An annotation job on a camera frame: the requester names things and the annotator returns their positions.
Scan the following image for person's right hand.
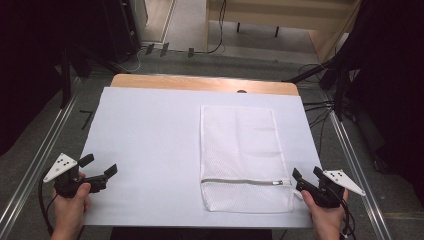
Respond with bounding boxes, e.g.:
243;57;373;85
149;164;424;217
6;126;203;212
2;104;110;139
300;189;350;240

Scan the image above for white mesh laundry bag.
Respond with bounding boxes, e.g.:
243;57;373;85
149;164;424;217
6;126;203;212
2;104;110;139
199;105;296;214

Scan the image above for black hanging cable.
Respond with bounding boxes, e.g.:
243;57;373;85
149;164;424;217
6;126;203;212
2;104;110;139
193;0;228;56

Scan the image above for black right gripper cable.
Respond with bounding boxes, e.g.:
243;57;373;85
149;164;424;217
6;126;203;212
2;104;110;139
339;195;358;240

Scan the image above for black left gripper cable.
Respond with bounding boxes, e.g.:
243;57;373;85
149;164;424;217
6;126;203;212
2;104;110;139
37;178;56;236

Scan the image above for black floor cables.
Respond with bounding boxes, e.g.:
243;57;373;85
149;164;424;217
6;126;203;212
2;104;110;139
301;99;338;156

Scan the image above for black metal stand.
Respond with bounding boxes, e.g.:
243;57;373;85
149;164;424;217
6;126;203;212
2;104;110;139
59;48;74;110

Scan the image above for white floor cable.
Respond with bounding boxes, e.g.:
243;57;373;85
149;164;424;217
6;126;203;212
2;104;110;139
122;45;149;74

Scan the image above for dark curtain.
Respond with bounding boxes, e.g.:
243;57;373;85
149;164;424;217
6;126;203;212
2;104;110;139
344;0;424;204
0;0;104;158

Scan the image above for wooden table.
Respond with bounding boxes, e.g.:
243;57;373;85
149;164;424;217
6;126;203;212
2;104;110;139
109;73;300;97

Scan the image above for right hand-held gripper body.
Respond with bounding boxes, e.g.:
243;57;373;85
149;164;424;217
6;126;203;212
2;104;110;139
295;169;366;209

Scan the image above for white table cover sheet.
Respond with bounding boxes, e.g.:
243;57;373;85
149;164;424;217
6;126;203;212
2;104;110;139
80;87;323;230

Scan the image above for person's dark clothing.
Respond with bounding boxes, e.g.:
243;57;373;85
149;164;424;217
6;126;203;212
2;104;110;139
109;227;274;240

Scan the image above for black tripod stand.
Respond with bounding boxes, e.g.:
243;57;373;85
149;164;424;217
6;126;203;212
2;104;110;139
282;58;349;122

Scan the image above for light wooden bench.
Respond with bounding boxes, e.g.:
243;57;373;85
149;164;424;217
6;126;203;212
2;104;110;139
205;0;364;64

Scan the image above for aluminium floor rail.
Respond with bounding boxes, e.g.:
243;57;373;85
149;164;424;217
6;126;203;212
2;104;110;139
0;77;84;240
328;109;393;240

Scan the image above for person's left hand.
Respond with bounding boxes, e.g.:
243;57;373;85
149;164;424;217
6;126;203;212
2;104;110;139
49;182;92;240

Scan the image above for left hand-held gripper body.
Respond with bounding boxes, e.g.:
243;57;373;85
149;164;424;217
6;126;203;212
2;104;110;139
43;152;108;199

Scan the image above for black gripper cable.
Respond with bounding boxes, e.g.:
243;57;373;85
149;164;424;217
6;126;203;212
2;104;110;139
37;178;56;236
339;195;358;240

